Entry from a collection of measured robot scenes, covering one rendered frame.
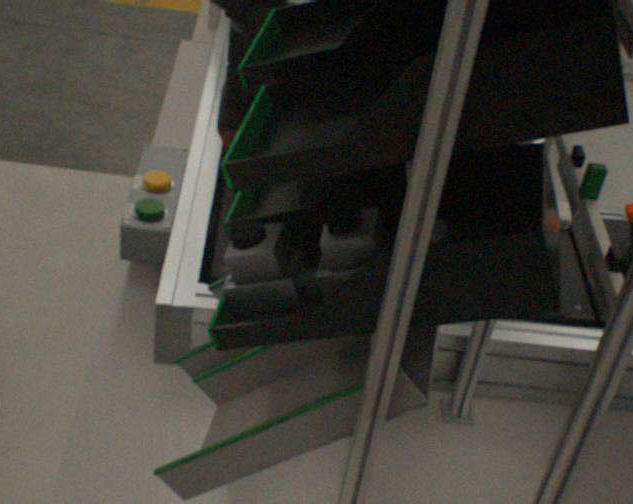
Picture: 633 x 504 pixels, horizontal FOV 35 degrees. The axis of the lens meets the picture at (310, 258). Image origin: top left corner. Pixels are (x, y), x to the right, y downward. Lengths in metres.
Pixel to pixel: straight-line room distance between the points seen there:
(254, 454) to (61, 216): 0.72
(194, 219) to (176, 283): 0.14
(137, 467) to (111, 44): 2.91
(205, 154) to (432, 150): 0.89
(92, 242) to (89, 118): 2.00
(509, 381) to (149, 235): 0.51
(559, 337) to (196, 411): 0.46
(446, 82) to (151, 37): 3.42
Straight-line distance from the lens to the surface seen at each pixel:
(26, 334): 1.33
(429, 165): 0.65
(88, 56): 3.85
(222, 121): 1.20
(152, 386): 1.25
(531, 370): 1.30
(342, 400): 0.83
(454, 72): 0.62
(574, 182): 0.90
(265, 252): 0.81
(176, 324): 1.23
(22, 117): 3.46
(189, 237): 1.33
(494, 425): 1.29
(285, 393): 0.97
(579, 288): 1.36
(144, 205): 1.36
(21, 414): 1.23
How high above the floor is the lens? 1.76
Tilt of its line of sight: 38 degrees down
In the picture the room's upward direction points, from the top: 9 degrees clockwise
